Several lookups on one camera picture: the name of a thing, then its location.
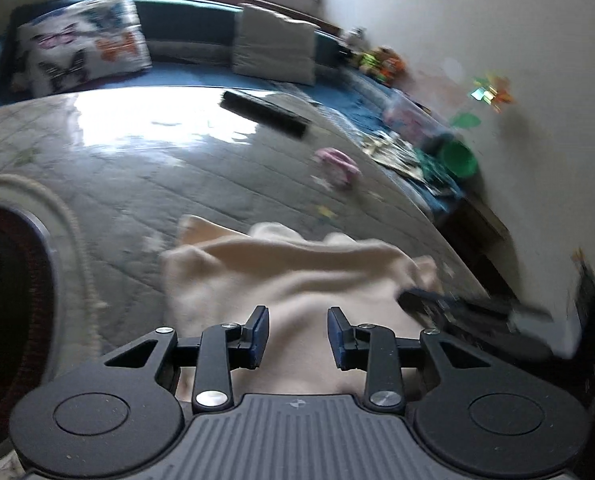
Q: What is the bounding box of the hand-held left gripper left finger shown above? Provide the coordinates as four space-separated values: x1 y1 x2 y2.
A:
104 305 270 415

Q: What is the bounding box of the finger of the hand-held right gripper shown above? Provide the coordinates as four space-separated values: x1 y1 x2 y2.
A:
445 319 575 360
399 287 553 322

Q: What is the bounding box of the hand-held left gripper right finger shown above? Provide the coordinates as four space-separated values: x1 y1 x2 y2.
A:
327 306 499 415

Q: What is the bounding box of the beige cloth garment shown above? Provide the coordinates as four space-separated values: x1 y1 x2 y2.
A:
160 215 444 405

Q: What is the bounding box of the brown wooden cabinet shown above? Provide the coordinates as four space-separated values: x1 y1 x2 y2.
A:
441 194 521 288

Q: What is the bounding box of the green plastic bowl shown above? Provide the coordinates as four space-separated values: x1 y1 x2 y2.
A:
438 140 479 179

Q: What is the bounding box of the pile of printed papers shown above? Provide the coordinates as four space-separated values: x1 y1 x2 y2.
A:
361 130 459 197

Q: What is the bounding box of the small pink item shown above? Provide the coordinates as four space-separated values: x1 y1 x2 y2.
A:
314 147 363 189

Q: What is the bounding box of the clear plastic container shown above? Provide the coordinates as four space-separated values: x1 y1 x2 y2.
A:
381 94 444 147

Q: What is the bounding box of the colourful pinwheel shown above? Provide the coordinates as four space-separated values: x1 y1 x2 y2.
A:
470 76 514 112

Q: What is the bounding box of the long black remote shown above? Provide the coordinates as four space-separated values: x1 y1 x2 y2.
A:
220 89 311 139

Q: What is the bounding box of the round glass turntable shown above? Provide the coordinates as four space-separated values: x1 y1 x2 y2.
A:
0 174 104 466

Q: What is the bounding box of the pile of plush toys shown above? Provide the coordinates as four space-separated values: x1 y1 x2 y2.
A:
344 27 408 87

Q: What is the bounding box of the beige cushion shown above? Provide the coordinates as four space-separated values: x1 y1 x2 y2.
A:
230 4 321 87

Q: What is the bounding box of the teal sofa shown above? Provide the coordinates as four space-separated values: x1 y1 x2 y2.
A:
0 0 465 213

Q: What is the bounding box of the butterfly print pillow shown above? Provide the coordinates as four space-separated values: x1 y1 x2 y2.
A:
16 0 153 99

